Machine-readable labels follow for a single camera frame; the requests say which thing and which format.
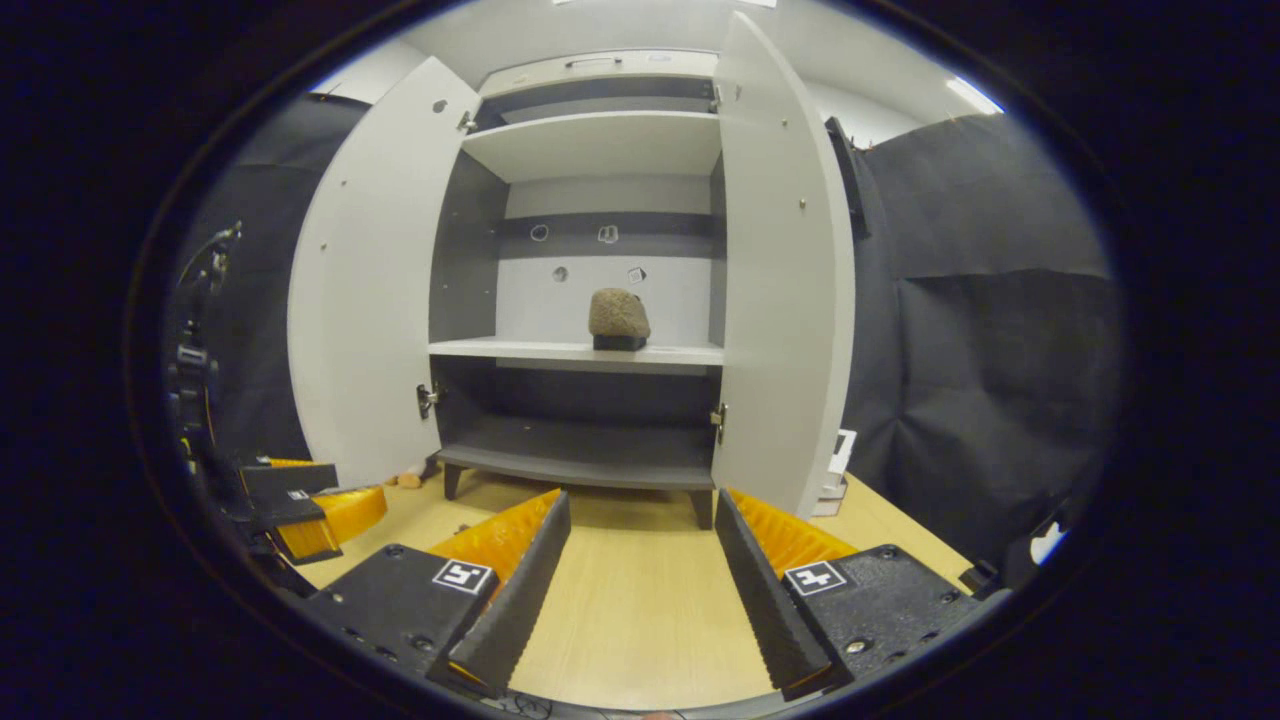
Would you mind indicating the white plush toy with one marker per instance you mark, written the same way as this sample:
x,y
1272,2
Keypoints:
x,y
410,481

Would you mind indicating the black backdrop cloth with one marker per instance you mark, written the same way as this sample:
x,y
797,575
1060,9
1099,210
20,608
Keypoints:
x,y
980,350
260,300

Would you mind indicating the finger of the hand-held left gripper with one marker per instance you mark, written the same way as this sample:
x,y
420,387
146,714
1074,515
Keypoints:
x,y
345,520
290,478

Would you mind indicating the white grey shoe cabinet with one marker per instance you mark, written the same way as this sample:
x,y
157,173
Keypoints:
x,y
590,145

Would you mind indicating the stack of white books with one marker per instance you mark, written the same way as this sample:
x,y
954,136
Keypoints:
x,y
838,470

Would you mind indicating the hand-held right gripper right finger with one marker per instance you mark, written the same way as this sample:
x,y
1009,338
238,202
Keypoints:
x,y
765,605

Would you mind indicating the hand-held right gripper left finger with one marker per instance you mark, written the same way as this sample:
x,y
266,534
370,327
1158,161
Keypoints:
x,y
520,600

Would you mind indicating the white cabinet door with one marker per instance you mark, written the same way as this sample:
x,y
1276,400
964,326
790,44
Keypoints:
x,y
785,300
370,300

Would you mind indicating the brown fuzzy shoe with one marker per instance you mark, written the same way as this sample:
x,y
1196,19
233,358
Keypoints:
x,y
618,312

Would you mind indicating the ceiling light panel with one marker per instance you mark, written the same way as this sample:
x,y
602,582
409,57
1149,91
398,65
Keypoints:
x,y
972,95

